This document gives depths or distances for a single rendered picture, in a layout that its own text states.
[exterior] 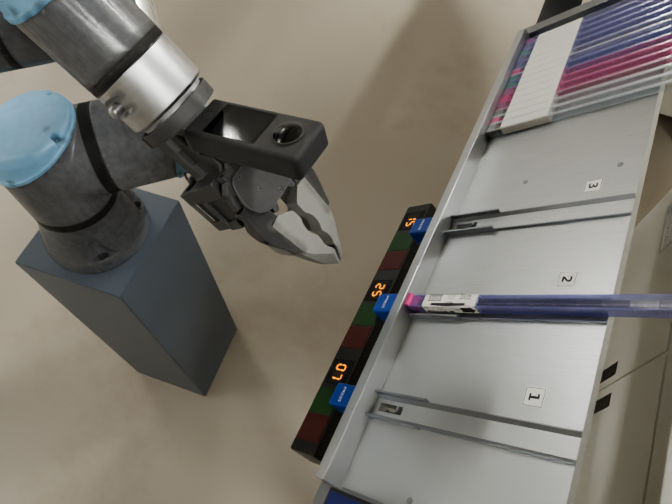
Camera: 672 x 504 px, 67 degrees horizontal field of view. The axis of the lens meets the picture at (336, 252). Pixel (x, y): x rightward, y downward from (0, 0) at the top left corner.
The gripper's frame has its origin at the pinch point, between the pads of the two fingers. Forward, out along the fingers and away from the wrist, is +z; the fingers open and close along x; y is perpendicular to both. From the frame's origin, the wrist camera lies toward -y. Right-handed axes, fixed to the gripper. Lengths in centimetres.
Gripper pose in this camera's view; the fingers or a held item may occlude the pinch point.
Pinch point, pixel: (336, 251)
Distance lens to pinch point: 51.2
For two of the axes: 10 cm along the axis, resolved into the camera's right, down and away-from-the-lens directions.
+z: 6.2, 6.2, 4.9
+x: -4.3, 7.8, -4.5
